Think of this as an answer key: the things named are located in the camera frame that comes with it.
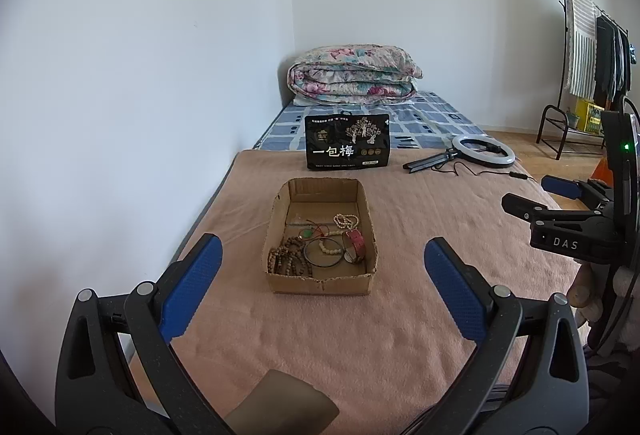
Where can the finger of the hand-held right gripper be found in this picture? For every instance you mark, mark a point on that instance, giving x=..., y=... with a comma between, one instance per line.
x=530, y=207
x=560, y=186

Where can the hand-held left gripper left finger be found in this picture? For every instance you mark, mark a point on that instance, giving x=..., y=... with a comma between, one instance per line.
x=192, y=287

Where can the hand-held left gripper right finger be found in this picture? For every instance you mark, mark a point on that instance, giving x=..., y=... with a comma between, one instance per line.
x=455, y=292

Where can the cardboard box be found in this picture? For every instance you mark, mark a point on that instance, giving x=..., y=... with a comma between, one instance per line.
x=320, y=282

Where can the person's right hand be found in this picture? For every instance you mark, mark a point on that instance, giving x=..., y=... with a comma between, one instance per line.
x=582, y=295

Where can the orange patterned cloth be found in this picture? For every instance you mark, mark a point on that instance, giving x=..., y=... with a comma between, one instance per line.
x=599, y=172

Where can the black metal clothes rack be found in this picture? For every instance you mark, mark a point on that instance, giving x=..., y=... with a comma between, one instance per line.
x=547, y=125

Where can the yellow carton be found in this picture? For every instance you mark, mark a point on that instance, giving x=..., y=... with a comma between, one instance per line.
x=590, y=115

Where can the pink bed blanket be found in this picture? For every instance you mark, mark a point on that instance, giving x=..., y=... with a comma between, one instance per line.
x=400, y=215

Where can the black folded tripod stand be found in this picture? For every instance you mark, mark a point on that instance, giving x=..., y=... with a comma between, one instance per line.
x=425, y=162

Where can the blue checked mattress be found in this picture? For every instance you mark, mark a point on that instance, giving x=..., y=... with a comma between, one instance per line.
x=430, y=120

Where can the dark hanging clothes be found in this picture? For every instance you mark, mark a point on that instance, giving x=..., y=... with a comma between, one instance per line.
x=610, y=60

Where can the striped hanging towel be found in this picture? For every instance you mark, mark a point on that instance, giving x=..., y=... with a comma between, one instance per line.
x=580, y=45

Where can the brown translucent strip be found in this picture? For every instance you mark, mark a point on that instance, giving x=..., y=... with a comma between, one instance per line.
x=285, y=402

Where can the black snack bag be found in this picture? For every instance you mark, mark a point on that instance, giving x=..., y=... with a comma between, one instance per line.
x=345, y=142

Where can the folded floral quilt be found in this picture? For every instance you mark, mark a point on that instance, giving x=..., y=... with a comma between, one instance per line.
x=350, y=75

